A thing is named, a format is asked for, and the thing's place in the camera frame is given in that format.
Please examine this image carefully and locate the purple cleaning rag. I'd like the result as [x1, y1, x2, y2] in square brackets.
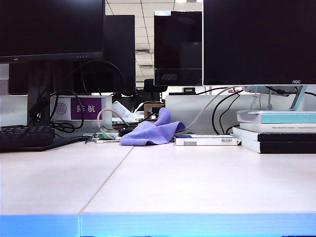
[120, 108, 186, 146]

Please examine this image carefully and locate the wooden desk organizer box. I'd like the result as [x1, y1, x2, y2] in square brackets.
[144, 103, 165, 119]

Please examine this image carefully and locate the silver monitor stand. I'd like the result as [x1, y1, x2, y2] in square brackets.
[164, 94, 316, 136]

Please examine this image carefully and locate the green white medicine box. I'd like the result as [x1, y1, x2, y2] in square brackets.
[112, 117, 144, 124]

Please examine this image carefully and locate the black computer mouse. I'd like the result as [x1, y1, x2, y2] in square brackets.
[118, 126, 135, 137]

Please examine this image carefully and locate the white lotion tube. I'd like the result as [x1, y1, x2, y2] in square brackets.
[111, 100, 134, 121]

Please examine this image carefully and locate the blue white medicine box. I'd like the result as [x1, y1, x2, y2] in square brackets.
[174, 133, 241, 146]

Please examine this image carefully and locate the purple name card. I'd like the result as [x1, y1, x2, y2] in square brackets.
[71, 97, 102, 120]

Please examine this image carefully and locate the small AOC monitor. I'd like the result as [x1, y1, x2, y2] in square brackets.
[154, 10, 203, 86]

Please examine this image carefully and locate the dark monitor back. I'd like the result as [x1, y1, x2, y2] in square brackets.
[8, 14, 136, 96]

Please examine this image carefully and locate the clear acrylic sign holder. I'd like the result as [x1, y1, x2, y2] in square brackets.
[50, 95, 113, 122]

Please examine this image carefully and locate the black monitor stand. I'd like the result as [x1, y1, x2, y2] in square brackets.
[0, 60, 82, 153]

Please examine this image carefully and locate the teal white book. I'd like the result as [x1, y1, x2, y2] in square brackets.
[236, 110, 316, 124]

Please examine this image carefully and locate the white book with printed spine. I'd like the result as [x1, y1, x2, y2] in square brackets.
[239, 122, 316, 134]

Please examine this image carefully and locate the large AOC monitor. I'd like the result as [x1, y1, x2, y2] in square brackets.
[203, 0, 316, 86]

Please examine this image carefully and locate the black keyboard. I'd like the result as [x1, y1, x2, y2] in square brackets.
[0, 124, 56, 151]

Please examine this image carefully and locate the white monitor stand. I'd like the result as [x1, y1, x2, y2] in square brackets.
[243, 85, 307, 112]

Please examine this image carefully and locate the black monitor with thick bezel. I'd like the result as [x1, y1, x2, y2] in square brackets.
[0, 0, 106, 64]

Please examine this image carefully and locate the black cable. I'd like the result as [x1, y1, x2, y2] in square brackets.
[50, 90, 84, 134]
[211, 90, 245, 136]

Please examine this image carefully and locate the grey cable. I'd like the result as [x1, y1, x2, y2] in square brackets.
[97, 85, 244, 141]

